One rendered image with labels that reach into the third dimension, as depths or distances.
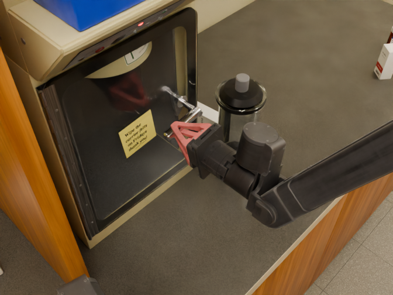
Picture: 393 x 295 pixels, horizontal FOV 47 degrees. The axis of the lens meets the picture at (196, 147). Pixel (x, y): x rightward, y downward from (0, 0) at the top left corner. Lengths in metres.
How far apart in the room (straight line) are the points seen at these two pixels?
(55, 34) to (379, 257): 1.87
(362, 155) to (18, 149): 0.43
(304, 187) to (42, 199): 0.37
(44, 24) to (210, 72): 0.88
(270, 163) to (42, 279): 0.54
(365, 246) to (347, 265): 0.14
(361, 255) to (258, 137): 1.52
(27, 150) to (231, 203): 0.57
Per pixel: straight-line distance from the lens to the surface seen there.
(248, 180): 0.73
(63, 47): 0.51
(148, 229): 1.01
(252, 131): 0.70
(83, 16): 0.52
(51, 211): 0.69
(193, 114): 0.85
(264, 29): 1.58
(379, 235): 2.25
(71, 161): 0.77
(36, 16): 0.57
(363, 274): 2.12
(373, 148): 0.59
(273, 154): 0.69
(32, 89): 0.67
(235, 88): 0.94
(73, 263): 0.81
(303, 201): 0.67
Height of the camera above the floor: 1.79
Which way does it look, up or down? 48 degrees down
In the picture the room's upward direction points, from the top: straight up
